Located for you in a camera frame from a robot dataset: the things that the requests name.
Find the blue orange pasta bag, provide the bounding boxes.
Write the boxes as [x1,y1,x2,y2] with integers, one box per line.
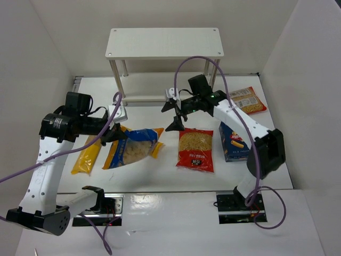
[102,126,165,170]

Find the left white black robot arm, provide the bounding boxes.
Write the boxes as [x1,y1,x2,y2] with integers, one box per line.
[3,92,127,236]

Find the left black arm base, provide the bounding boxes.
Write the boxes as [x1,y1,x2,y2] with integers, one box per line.
[66,191,124,227]

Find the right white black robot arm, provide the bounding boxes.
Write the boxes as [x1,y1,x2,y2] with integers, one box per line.
[162,75,286,207]

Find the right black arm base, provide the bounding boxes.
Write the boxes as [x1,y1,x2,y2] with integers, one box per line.
[213,191,267,225]

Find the white two-tier shelf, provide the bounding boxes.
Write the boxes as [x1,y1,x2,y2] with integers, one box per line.
[105,28,224,105]

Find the red fusilli bag front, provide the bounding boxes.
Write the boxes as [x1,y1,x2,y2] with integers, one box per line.
[176,128,214,173]

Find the red fusilli bag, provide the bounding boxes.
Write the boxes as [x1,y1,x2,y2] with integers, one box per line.
[176,128,214,173]
[229,86,267,114]

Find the yellow spaghetti pack with label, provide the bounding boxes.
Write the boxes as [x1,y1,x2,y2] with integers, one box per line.
[71,139,102,175]

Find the yellow Pastatime spaghetti pack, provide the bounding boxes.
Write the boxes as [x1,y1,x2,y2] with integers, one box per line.
[150,142,164,158]

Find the red fusilli bag back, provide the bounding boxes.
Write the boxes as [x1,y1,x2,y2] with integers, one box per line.
[229,86,267,114]

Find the blue Barilla rigatoni box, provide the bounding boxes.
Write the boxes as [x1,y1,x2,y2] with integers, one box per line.
[219,122,250,162]

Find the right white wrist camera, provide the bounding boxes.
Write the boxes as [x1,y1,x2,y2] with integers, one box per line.
[165,87,181,102]

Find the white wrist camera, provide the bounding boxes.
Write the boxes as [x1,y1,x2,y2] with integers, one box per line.
[165,87,181,102]
[108,105,128,124]

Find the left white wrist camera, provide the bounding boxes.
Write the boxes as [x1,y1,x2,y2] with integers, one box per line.
[108,105,128,124]

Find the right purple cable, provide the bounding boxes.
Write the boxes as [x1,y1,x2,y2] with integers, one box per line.
[173,55,288,230]

